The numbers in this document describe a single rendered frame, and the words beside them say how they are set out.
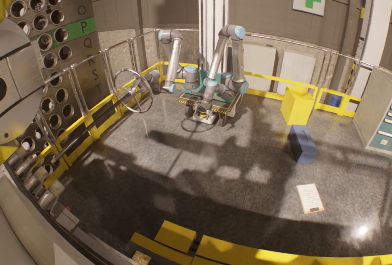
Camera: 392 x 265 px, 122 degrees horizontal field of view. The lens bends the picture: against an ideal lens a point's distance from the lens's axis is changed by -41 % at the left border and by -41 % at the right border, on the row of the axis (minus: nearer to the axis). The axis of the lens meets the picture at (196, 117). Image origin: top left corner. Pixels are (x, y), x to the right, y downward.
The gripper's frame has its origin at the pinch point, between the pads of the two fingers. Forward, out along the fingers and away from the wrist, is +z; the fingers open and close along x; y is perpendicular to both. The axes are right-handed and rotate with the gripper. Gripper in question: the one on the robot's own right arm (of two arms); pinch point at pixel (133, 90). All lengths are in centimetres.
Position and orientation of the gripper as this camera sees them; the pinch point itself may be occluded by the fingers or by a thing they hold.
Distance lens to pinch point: 146.3
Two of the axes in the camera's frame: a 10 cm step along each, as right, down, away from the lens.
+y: -6.0, 4.7, 6.5
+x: -7.1, -6.8, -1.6
